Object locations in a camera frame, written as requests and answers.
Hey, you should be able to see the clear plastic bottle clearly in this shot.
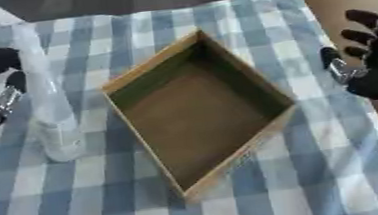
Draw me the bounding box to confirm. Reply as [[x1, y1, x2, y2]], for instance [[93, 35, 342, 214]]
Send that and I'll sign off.
[[0, 0, 91, 170]]

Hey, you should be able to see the open tan cardboard box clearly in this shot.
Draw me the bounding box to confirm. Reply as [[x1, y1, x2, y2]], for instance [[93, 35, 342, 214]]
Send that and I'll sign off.
[[93, 19, 307, 210]]

